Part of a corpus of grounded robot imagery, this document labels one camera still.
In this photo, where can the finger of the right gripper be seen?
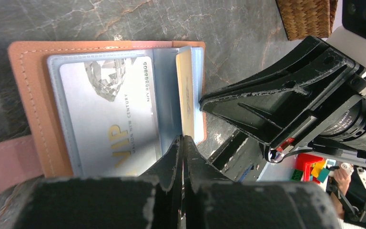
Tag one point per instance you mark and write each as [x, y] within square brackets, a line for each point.
[312, 60]

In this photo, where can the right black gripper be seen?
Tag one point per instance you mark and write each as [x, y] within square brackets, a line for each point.
[329, 112]

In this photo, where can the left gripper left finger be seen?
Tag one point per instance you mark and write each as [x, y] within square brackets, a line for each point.
[149, 201]

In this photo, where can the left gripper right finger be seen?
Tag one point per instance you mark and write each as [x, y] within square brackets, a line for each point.
[213, 201]

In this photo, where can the gold credit card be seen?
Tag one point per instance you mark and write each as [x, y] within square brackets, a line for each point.
[185, 85]

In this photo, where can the brown leather card holder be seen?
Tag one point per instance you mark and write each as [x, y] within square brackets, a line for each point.
[50, 151]

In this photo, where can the brown wicker divided basket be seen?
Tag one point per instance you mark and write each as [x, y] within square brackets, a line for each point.
[302, 18]

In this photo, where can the colourful toy block pile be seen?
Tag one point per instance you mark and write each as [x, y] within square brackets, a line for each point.
[310, 168]

